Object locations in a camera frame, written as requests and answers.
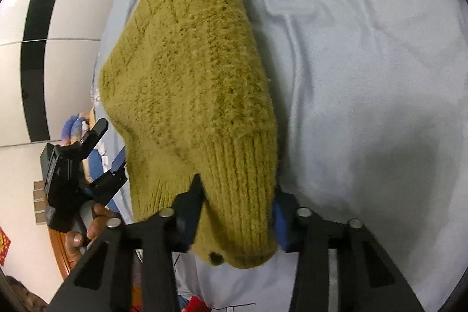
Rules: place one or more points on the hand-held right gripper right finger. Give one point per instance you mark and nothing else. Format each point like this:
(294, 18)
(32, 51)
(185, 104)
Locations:
(283, 224)

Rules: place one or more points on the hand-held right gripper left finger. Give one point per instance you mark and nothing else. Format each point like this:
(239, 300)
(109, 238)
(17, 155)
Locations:
(186, 220)

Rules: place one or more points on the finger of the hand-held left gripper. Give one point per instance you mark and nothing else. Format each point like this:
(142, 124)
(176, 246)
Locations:
(109, 186)
(94, 136)

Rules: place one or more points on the olive green knitted sweater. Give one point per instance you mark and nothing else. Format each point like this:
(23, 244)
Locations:
(190, 78)

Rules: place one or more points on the person's left hand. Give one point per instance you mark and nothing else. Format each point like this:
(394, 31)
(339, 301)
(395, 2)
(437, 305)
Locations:
(73, 244)

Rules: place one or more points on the brown wooden headboard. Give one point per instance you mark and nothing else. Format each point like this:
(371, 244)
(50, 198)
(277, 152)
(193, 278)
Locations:
(58, 248)

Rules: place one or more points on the red cloth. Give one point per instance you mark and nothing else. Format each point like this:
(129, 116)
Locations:
(197, 304)

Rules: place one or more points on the dark brown patterned cloth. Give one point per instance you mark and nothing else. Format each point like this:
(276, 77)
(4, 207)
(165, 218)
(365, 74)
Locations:
(27, 297)

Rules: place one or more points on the white wardrobe with black stripe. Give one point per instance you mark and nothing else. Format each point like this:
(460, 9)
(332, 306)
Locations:
(73, 5)

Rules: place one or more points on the light blue floral bed sheet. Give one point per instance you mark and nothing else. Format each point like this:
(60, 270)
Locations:
(347, 78)

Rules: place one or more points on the white wall socket row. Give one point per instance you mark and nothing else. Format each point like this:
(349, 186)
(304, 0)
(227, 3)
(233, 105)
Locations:
(39, 204)

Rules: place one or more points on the red wall decoration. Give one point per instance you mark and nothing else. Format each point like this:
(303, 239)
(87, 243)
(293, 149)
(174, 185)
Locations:
(4, 246)

